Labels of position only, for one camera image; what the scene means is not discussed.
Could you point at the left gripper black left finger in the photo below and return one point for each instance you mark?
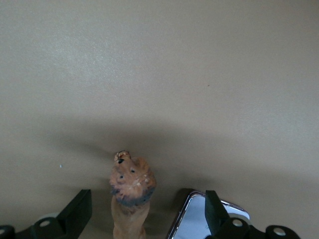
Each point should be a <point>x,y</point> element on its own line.
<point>72,216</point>

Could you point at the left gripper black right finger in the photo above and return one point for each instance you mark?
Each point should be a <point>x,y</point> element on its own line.
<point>216,219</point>

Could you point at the white smartphone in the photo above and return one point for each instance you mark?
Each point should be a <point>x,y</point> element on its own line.
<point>193,219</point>

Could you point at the brown lion figurine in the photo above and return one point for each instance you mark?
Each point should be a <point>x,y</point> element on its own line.
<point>132,189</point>

